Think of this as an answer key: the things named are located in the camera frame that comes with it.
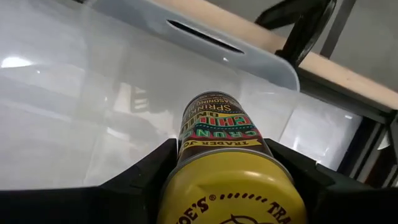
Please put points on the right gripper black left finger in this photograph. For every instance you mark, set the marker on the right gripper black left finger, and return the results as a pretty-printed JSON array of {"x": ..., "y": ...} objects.
[{"x": 130, "y": 193}]

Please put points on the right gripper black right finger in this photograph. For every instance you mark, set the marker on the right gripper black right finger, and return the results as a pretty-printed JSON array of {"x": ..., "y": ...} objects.
[{"x": 335, "y": 199}]

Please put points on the yellow-lid chili spice jar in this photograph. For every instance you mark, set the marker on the yellow-lid chili spice jar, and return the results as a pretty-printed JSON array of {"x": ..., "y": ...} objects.
[{"x": 224, "y": 183}]

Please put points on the yellow-capped jars in holder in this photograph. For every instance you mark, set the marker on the yellow-capped jars in holder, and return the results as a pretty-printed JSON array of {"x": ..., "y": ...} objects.
[{"x": 93, "y": 109}]

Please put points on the black aluminium table frame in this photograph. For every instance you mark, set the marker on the black aluminium table frame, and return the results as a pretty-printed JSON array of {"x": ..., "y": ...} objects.
[{"x": 342, "y": 104}]

